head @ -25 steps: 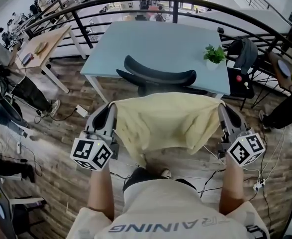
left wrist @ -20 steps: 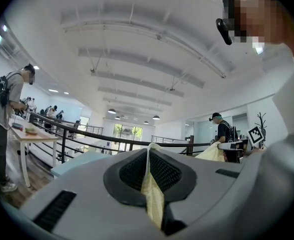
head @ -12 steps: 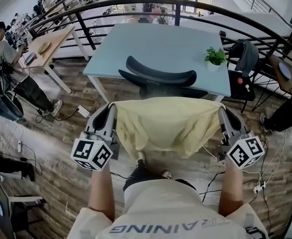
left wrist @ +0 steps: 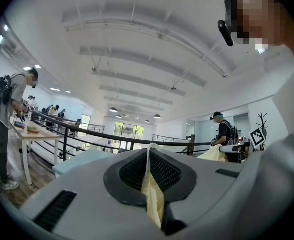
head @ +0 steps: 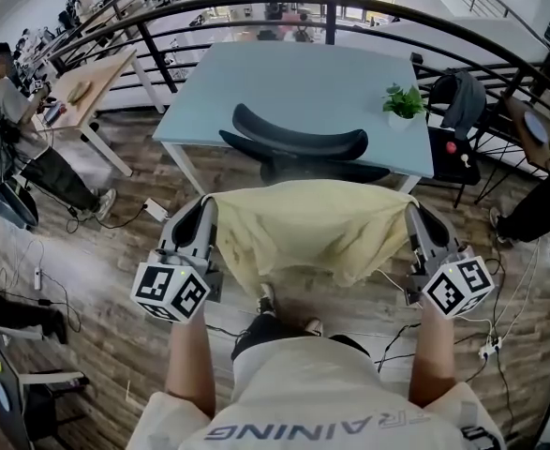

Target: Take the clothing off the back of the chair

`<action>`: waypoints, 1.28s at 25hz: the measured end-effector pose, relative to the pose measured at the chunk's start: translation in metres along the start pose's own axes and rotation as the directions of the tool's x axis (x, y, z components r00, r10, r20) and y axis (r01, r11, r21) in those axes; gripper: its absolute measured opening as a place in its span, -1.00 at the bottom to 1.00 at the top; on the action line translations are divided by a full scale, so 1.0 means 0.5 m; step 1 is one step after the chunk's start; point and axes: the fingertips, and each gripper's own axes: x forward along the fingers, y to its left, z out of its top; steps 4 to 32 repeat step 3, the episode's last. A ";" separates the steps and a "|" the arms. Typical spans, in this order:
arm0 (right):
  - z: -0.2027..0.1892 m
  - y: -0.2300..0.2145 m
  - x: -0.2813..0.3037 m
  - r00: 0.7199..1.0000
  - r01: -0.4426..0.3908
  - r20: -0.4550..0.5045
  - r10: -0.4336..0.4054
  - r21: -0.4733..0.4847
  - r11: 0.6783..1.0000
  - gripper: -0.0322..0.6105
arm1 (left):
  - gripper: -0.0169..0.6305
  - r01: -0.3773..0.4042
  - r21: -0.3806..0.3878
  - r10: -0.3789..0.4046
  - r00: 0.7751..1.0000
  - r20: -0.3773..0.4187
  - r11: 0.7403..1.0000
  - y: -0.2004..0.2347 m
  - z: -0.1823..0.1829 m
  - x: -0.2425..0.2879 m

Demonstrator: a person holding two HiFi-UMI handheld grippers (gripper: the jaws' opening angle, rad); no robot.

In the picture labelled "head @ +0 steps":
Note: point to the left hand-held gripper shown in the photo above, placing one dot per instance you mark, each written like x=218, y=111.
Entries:
x=171, y=289

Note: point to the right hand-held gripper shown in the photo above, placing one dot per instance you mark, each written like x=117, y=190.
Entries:
x=459, y=286

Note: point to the pale yellow clothing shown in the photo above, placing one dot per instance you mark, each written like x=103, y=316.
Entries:
x=312, y=223

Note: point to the person's right forearm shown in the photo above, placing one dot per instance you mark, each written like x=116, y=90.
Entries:
x=434, y=359

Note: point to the person's left forearm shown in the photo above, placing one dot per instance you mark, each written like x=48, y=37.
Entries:
x=190, y=364

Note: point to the black chair with thin legs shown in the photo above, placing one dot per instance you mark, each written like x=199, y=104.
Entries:
x=452, y=167

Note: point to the black office chair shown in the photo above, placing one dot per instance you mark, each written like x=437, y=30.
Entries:
x=302, y=145

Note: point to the blue chair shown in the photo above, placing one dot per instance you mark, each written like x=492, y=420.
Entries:
x=7, y=202

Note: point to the white power strip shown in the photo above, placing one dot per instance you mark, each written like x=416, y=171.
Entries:
x=37, y=279
x=155, y=209
x=490, y=347

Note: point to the small white object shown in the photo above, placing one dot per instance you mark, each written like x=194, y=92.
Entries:
x=465, y=159

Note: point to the small red object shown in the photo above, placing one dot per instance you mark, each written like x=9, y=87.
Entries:
x=451, y=147

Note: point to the person's left shoe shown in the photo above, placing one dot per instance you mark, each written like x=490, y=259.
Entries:
x=266, y=300

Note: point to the person's shoe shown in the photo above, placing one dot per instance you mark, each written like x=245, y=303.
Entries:
x=266, y=300
x=314, y=327

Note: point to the dark wooden side table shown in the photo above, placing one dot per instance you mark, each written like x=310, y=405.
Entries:
x=525, y=143

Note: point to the person's black shorts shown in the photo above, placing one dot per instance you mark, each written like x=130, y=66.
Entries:
x=274, y=333

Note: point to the green plant in white pot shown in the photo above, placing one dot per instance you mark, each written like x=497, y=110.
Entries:
x=403, y=103

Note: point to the grey jacket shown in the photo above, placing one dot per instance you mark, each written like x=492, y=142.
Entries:
x=466, y=99

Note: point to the person's right shoe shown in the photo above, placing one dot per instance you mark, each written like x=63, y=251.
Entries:
x=314, y=327

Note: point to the round blue plate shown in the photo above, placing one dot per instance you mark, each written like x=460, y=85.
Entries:
x=535, y=127

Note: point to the wooden table with white legs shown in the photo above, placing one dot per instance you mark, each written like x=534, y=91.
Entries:
x=101, y=78

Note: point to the tan object on wooden table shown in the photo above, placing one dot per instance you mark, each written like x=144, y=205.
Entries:
x=78, y=92

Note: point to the light blue table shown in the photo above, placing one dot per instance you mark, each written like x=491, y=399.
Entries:
x=298, y=82

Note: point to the black metal railing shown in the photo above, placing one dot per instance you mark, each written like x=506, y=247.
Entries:
x=490, y=40

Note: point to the person's beige shirt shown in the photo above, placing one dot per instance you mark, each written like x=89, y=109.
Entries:
x=312, y=401

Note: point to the black board with coloured shapes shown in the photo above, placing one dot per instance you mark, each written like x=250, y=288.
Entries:
x=0, y=392

